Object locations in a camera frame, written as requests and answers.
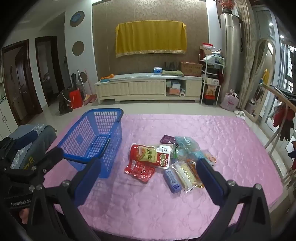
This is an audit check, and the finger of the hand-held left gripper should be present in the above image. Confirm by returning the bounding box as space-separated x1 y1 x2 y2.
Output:
0 137 18 163
35 147 63 172

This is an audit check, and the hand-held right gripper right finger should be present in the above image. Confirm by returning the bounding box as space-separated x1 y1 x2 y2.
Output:
201 158 272 241

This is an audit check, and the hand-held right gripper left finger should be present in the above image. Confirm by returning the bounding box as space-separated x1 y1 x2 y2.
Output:
25 159 103 241

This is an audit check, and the yellow orange snack packet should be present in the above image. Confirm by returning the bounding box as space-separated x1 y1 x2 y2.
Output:
186 158 204 189

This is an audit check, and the clear wafer packet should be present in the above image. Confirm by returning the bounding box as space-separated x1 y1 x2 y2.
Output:
171 161 204 192

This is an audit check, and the blue plastic basket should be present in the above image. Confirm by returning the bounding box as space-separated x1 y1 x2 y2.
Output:
57 108 124 179

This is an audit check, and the blue chewing gum pack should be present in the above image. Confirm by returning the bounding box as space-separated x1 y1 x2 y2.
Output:
163 169 181 193

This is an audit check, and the clear blue candy packet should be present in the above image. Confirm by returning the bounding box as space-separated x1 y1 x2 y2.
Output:
174 136 200 158

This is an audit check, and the red snack packet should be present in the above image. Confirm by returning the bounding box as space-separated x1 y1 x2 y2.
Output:
124 161 156 184

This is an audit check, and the purple snack packet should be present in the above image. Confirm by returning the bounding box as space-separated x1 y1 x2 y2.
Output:
160 134 175 145

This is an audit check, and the large red green snack bag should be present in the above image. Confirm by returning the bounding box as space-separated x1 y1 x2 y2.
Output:
129 144 173 168

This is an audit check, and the person's left hand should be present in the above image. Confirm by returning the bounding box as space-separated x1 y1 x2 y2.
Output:
18 207 30 220

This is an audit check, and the grey cloth pile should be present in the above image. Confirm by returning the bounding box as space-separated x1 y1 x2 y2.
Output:
9 124 57 169

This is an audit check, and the white cabinet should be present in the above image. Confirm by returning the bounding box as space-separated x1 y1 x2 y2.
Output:
0 80 20 139

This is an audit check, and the black bag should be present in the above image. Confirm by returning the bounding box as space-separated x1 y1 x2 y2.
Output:
58 88 74 115

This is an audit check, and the pink quilted bed cover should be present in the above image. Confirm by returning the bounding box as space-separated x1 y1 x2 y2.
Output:
43 113 285 235

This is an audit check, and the red folded mat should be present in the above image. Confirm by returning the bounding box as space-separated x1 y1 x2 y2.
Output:
83 94 96 105

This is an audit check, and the dark wooden door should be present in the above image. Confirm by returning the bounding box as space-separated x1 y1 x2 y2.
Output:
1 39 43 127
35 36 65 107

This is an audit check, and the black red toolbox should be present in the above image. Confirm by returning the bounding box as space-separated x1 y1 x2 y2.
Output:
203 95 218 105

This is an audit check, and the pink tote bag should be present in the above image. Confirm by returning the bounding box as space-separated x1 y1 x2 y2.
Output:
220 89 240 110

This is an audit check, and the black hanging garment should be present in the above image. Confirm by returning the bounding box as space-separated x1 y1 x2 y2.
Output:
280 116 296 142

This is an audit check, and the red hanging garment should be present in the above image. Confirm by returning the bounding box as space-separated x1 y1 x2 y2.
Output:
273 105 289 128

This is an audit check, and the cream TV cabinet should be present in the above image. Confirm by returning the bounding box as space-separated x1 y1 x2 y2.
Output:
95 73 204 104

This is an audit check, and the wooden clothes rack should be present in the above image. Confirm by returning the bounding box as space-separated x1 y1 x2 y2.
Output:
261 83 296 186

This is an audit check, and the white metal shelf rack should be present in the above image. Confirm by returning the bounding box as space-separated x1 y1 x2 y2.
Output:
199 47 226 105

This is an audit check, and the arched floor mirror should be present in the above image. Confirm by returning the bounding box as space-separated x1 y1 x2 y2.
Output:
245 38 277 122

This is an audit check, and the cardboard box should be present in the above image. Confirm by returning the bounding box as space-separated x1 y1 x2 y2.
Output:
180 61 203 77

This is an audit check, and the standing air conditioner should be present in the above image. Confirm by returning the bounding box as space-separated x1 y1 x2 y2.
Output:
220 13 242 102

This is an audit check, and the patterned curtain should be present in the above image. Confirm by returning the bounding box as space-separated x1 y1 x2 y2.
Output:
236 0 258 109

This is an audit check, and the yellow cloth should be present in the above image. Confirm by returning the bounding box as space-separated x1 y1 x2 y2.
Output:
115 21 187 58

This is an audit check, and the glass sliding door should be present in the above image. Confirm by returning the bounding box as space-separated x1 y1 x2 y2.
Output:
252 5 296 130

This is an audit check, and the red flower decoration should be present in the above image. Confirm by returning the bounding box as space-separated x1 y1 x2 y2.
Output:
218 0 235 13

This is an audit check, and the brown round wall disc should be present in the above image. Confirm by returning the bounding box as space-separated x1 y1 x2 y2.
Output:
72 41 85 55

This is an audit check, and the blue round wall plate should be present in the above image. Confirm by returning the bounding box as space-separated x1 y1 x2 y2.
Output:
70 11 85 27

